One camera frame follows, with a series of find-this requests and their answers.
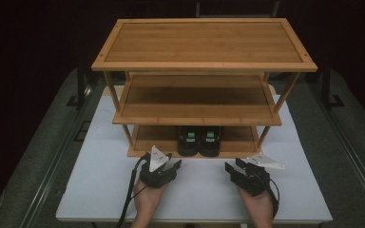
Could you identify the person's right hand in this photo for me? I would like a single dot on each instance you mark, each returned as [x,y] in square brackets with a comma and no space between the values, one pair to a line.
[259,205]

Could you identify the three-tier wooden shoe rack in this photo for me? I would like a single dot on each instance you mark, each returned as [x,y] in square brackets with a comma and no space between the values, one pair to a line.
[202,41]

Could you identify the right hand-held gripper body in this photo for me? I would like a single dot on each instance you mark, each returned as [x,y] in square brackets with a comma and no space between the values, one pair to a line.
[255,180]

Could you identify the black metal stand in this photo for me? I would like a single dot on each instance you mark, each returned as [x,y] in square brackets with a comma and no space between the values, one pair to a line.
[80,88]
[328,88]

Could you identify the person's left hand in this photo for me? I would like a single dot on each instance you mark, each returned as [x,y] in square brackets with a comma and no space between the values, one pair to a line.
[147,199]

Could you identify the black shoe with green accents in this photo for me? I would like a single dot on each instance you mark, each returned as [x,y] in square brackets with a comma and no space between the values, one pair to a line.
[188,142]
[209,143]

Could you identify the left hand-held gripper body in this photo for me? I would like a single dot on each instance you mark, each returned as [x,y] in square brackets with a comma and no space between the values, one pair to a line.
[155,177]

